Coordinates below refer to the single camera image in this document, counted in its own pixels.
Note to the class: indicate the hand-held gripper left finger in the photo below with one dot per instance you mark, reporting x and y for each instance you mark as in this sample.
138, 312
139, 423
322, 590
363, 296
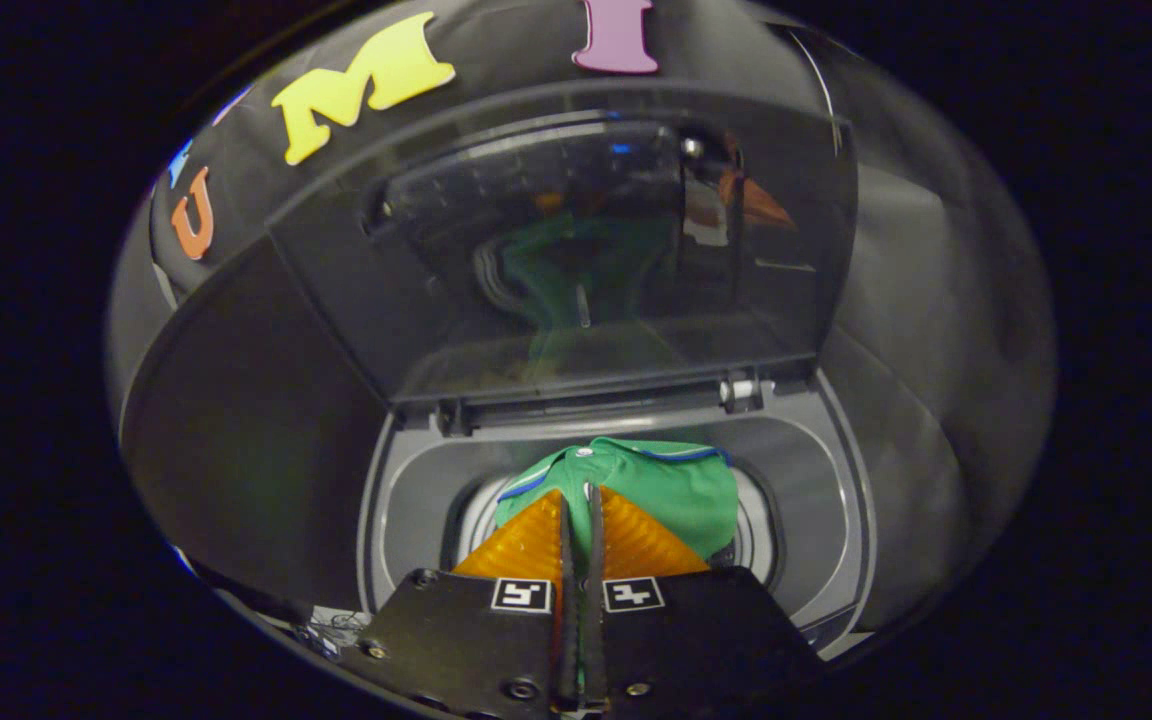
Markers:
466, 640

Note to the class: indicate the green polo shirt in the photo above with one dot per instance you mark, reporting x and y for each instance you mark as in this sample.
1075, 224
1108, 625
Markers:
676, 490

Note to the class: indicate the dark washing machine lid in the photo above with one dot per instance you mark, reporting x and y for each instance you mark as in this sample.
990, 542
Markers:
416, 330

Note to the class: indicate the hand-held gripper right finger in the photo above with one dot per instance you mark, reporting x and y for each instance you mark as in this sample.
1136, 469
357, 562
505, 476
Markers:
696, 640

